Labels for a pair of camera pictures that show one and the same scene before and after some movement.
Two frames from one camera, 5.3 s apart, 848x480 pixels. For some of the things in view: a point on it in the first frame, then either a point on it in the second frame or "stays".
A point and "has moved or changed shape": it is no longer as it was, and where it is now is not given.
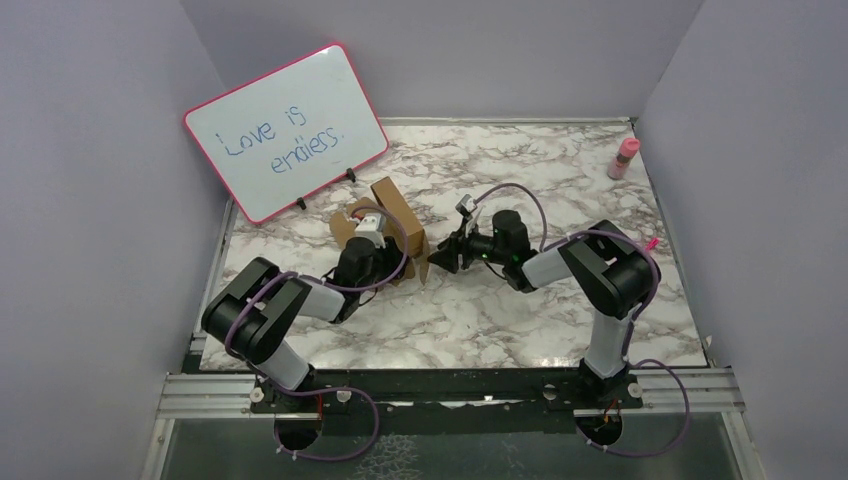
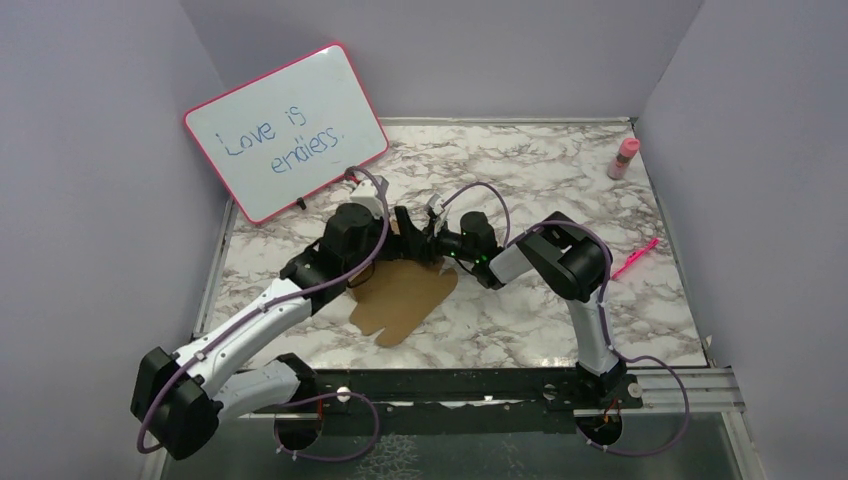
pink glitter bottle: [621, 163] stays
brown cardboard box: [343, 227] has moved or changed shape
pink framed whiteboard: [283, 135] stays
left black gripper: [392, 256] → [405, 243]
